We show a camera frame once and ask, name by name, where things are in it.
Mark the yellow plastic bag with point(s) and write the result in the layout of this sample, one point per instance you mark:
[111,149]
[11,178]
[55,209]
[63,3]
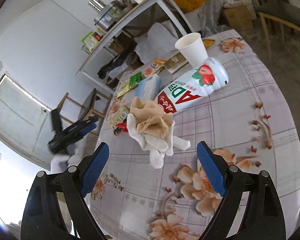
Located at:
[189,5]

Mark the white strawberry drink bottle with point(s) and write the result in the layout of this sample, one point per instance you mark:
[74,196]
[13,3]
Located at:
[192,86]

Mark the white cotton glove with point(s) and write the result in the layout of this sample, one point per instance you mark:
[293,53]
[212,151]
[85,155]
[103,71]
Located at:
[157,147]

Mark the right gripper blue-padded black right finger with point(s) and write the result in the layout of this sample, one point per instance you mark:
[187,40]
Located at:
[263,217]

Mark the red plastic wrapper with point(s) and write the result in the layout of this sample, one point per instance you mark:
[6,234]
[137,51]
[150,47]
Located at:
[121,127]

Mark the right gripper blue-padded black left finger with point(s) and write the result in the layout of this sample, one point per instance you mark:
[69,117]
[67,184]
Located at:
[42,218]

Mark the brown paper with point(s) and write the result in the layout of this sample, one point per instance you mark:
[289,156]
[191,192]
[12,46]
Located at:
[151,118]

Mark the wooden chair dark cushion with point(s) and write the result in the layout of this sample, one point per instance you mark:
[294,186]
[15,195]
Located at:
[283,13]

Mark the white metal shelf table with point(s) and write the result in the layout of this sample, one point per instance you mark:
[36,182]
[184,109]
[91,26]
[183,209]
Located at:
[170,8]

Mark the black cloth on floor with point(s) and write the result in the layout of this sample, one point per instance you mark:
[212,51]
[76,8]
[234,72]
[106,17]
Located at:
[117,65]

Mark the steel rice cooker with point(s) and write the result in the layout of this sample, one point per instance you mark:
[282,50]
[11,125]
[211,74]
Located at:
[107,14]

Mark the blue tissue box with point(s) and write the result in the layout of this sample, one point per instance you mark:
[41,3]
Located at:
[148,88]

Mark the cardboard box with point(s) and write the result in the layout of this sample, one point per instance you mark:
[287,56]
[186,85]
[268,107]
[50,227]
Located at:
[238,18]

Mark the wooden chair black seat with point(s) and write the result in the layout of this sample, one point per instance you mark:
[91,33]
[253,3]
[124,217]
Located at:
[87,109]

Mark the white paper cup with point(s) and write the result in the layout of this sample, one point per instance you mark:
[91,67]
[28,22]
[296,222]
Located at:
[192,48]

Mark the green yellow sachet packet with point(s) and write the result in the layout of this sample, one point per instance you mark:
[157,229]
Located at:
[129,84]

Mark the white gloved hand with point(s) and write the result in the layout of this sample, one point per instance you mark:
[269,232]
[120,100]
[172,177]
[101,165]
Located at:
[60,162]

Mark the orange snack packet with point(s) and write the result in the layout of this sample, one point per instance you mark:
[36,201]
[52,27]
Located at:
[153,68]

